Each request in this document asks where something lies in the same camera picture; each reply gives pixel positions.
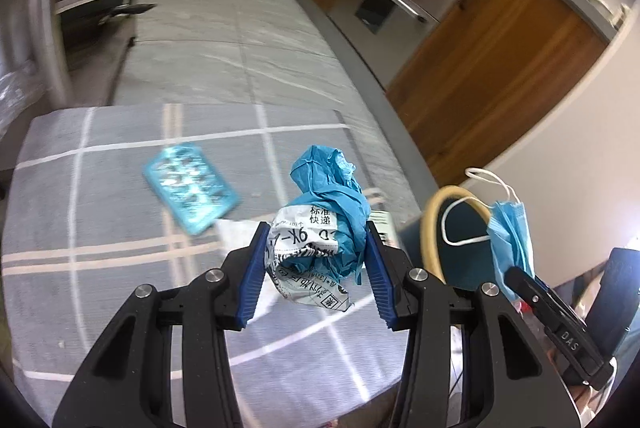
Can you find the black white courier bag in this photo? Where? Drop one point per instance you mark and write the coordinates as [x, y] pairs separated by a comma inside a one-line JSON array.
[[300, 248]]

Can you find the blue face mask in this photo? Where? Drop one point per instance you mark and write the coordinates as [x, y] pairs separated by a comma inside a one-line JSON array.
[[510, 238]]

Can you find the crinkled clear plastic bag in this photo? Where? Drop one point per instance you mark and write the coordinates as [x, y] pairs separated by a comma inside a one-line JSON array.
[[20, 93]]

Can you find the steel shelf rack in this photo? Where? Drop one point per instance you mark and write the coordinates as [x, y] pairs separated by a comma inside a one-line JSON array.
[[50, 33]]

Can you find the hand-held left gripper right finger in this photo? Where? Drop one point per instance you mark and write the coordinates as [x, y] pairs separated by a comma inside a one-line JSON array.
[[377, 278]]

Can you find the blue courier bag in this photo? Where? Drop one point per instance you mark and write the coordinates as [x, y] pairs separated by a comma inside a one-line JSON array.
[[325, 178]]

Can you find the grey striped rug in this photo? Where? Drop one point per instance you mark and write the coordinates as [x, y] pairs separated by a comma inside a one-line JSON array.
[[100, 233]]

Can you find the wooden cabinet side panel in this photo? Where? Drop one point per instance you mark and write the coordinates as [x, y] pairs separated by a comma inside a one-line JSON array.
[[500, 68]]

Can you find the blue blister pack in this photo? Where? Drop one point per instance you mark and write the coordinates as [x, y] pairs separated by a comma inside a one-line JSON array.
[[190, 185]]

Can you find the white printed paper slip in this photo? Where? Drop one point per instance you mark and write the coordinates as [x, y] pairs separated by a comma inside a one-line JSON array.
[[384, 223]]

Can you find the yellow rimmed teal bin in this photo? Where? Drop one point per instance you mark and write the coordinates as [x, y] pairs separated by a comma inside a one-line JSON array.
[[435, 213]]

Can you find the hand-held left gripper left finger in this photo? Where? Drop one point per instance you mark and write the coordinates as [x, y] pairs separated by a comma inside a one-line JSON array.
[[252, 273]]

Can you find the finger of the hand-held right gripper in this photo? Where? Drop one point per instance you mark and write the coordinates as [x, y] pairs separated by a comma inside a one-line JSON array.
[[570, 338]]

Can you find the black dustpan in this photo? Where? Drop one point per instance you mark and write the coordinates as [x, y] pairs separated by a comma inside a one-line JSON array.
[[132, 9]]

